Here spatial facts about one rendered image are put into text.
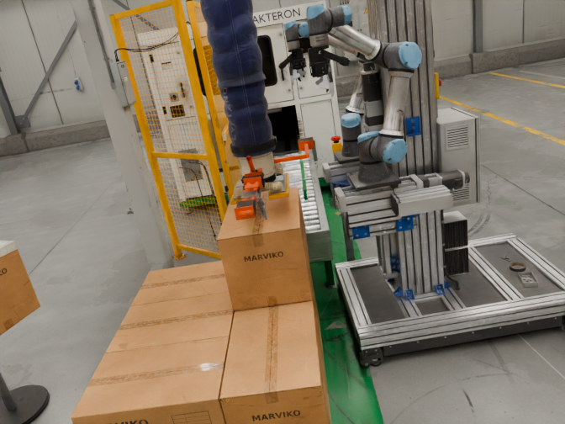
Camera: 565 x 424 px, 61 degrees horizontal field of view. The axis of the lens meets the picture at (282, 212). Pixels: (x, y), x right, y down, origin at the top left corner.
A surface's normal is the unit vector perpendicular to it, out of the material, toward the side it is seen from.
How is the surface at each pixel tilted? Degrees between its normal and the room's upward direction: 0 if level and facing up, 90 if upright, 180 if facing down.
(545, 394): 0
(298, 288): 90
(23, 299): 90
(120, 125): 90
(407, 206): 90
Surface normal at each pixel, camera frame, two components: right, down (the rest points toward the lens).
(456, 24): 0.07, 0.38
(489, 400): -0.16, -0.92
